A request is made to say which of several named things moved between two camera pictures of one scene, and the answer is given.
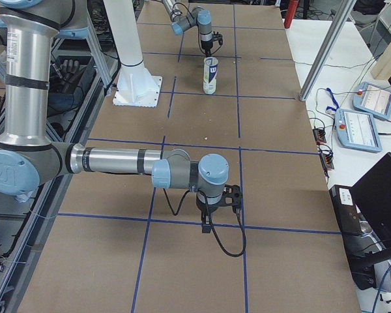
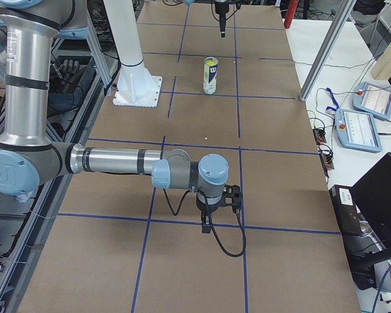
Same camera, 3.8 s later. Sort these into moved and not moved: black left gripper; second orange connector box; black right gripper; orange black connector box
Moved: black left gripper
Not moved: second orange connector box; orange black connector box; black right gripper
